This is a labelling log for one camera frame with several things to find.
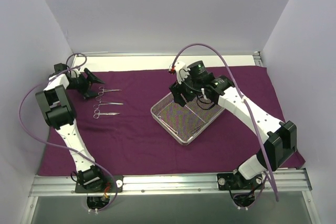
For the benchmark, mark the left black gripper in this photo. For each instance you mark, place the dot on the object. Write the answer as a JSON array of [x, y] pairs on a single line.
[[87, 84]]

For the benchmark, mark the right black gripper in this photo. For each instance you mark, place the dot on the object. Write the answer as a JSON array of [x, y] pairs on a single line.
[[180, 93]]

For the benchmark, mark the silver surgical forceps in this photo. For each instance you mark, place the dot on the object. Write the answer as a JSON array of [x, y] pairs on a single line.
[[103, 90], [102, 102]]

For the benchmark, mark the silver surgical scissors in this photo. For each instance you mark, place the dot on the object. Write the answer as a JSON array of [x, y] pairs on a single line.
[[97, 114]]

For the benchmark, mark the metal mesh instrument tray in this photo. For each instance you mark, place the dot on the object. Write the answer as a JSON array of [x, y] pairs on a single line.
[[185, 123]]

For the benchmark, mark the purple cloth wrap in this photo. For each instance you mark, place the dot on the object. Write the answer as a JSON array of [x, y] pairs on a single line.
[[128, 141]]

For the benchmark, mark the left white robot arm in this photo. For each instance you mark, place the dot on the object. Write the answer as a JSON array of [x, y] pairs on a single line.
[[59, 113]]

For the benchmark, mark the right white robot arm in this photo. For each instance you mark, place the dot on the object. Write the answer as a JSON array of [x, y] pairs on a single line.
[[277, 139]]

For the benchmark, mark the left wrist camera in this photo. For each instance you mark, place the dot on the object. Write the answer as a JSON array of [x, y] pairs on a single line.
[[60, 67]]

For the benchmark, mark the aluminium right side rail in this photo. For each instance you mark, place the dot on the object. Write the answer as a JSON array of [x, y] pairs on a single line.
[[257, 59]]

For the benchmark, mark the aluminium rail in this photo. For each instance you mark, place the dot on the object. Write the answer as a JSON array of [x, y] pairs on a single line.
[[257, 59], [202, 183]]

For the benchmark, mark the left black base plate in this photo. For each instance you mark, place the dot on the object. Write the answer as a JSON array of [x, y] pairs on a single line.
[[105, 184]]

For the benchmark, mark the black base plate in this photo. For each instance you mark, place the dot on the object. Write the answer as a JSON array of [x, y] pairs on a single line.
[[230, 181], [105, 184]]

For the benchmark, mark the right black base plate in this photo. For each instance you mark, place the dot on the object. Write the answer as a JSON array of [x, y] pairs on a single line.
[[230, 181]]

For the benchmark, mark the aluminium front rail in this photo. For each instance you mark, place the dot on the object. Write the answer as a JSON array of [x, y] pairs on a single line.
[[202, 183]]

